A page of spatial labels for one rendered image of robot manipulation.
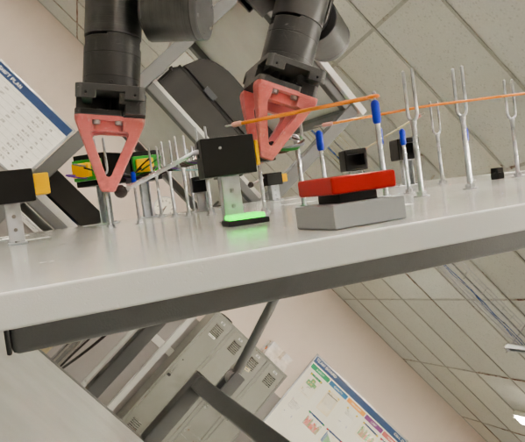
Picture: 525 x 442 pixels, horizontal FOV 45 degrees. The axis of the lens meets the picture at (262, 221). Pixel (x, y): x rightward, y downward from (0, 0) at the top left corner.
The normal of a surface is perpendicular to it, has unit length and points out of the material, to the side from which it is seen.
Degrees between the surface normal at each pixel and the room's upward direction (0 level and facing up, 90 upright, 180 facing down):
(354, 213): 90
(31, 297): 90
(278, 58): 95
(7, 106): 90
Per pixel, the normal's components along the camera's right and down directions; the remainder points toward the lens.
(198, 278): 0.39, 0.00
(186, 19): -0.21, 0.59
